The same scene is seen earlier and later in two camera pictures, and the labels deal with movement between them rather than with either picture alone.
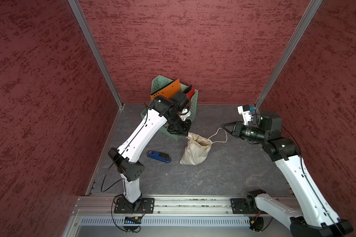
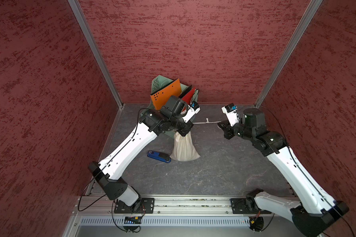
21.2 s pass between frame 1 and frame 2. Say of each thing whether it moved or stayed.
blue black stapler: stayed
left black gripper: stayed
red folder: stayed
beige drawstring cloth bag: moved
